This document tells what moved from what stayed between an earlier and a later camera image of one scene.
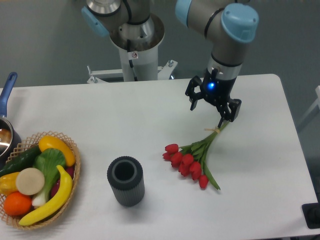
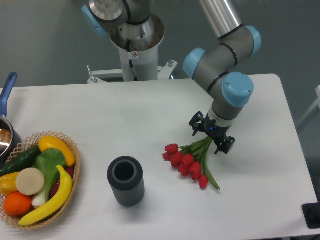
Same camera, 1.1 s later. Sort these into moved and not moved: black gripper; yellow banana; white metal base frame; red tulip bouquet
Moved: black gripper
Not moved: red tulip bouquet; yellow banana; white metal base frame
